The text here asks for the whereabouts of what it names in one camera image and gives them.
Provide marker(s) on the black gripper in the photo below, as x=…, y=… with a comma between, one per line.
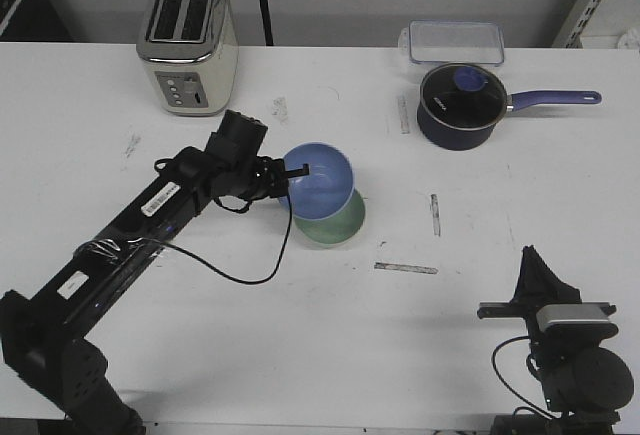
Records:
x=549, y=287
x=259, y=178

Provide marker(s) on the blue bowl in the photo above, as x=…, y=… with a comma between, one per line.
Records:
x=328, y=186

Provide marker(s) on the green bowl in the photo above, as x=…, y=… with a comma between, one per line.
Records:
x=338, y=228

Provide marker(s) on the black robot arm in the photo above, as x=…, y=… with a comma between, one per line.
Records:
x=43, y=338
x=584, y=385

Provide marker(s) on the dark blue saucepan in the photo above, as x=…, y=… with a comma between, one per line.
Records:
x=461, y=140

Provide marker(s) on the cream and chrome toaster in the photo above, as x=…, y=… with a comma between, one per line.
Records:
x=189, y=50

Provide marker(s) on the glass pot lid blue knob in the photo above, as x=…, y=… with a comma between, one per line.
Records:
x=463, y=96

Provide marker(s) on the clear plastic food container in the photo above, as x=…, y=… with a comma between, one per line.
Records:
x=432, y=41

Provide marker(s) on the white slotted shelf upright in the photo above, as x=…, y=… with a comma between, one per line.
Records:
x=592, y=0

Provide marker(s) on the white crumpled object on shelf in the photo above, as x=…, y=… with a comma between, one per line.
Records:
x=630, y=40

